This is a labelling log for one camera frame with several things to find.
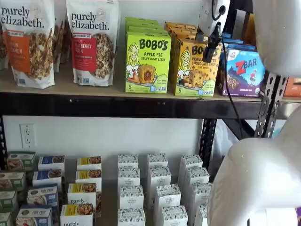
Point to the orange Bobo's oat bites box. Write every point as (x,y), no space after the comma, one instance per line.
(178,24)
(181,30)
(185,36)
(197,77)

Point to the neighbouring black metal shelf frame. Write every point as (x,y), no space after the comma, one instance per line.
(292,110)

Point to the white wall outlet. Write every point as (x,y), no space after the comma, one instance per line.
(27,136)

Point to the white plastic sheet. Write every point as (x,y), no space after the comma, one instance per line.
(221,141)

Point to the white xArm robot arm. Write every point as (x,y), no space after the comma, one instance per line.
(277,35)

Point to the green Bobo's apple pie box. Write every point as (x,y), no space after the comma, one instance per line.
(138,19)
(148,63)
(141,23)
(145,28)

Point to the green label granola box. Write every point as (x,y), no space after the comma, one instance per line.
(5,219)
(8,200)
(21,160)
(11,180)

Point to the neighbouring wooden shelf board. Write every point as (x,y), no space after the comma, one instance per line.
(292,99)

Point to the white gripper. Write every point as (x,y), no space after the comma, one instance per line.
(212,11)

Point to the granola bag with red label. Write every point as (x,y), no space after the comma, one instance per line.
(94,47)

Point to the wooden shelf board with snacks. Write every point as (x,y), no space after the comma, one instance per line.
(63,88)

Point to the wooden shelf board with cartons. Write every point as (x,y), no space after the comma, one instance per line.
(109,200)

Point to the white patterned carton box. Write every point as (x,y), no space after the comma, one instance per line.
(131,217)
(129,176)
(157,160)
(175,216)
(128,161)
(196,176)
(130,197)
(167,195)
(201,215)
(200,193)
(191,161)
(160,176)

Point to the blue purple Zbar box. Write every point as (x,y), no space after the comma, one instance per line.
(232,42)
(227,35)
(244,75)

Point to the large orange brown snack box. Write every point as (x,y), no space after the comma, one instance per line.
(292,87)

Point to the blue label granola box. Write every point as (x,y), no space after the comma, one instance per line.
(42,195)
(51,162)
(47,177)
(34,215)

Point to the white granola bag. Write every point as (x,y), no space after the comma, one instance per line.
(60,35)
(2,51)

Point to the granola bag with orange label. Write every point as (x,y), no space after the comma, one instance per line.
(28,47)

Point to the yellow label granola box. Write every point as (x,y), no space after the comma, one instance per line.
(89,176)
(76,215)
(82,195)
(89,162)

